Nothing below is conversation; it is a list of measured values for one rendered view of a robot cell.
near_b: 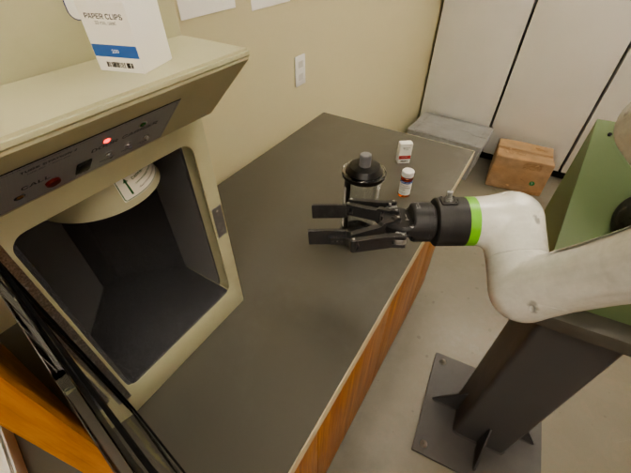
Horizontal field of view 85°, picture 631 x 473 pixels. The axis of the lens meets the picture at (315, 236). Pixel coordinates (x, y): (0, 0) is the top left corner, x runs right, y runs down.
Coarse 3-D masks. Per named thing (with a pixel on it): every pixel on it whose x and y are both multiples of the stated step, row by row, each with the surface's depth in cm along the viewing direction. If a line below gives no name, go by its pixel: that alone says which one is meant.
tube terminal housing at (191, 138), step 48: (0, 0) 30; (48, 0) 32; (0, 48) 31; (48, 48) 34; (192, 144) 53; (96, 192) 43; (0, 240) 36; (240, 288) 81; (192, 336) 71; (144, 384) 64
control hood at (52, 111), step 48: (192, 48) 40; (240, 48) 40; (0, 96) 30; (48, 96) 30; (96, 96) 30; (144, 96) 32; (192, 96) 39; (0, 144) 24; (48, 144) 27; (48, 192) 36
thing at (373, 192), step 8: (344, 168) 85; (384, 168) 85; (384, 176) 82; (352, 184) 82; (352, 192) 85; (360, 192) 84; (368, 192) 84; (376, 192) 85; (352, 216) 89; (352, 224) 91; (360, 224) 91; (368, 224) 91
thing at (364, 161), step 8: (368, 152) 82; (352, 160) 85; (360, 160) 82; (368, 160) 81; (376, 160) 85; (352, 168) 82; (360, 168) 82; (368, 168) 82; (376, 168) 82; (352, 176) 82; (360, 176) 81; (368, 176) 81; (376, 176) 81
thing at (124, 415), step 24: (0, 288) 29; (24, 312) 28; (48, 360) 25; (72, 384) 23; (96, 384) 36; (72, 408) 22; (120, 408) 41; (96, 432) 21; (144, 432) 46; (120, 456) 20
